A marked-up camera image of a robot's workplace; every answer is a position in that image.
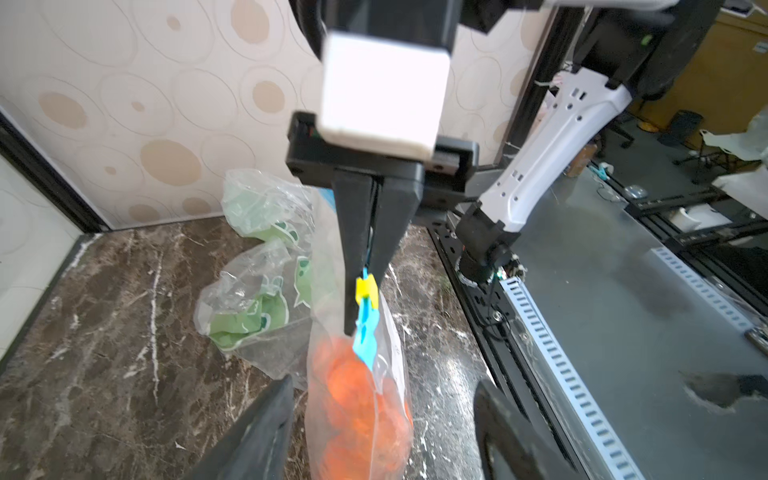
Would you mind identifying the clear zip-top bag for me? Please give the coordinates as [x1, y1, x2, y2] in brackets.
[304, 189, 413, 479]

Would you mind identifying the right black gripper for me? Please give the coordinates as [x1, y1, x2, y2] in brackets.
[286, 111, 479, 336]

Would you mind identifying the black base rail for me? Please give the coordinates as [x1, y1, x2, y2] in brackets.
[428, 215, 649, 480]

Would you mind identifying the green zip-top bag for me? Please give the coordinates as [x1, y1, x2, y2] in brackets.
[194, 169, 336, 390]

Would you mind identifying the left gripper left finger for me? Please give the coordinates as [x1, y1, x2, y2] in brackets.
[185, 375, 294, 480]

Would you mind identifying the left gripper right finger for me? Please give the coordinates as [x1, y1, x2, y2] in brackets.
[473, 380, 579, 480]

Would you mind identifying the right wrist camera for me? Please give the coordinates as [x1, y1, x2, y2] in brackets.
[316, 31, 451, 162]

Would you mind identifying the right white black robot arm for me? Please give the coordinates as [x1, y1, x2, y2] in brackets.
[286, 1, 722, 335]

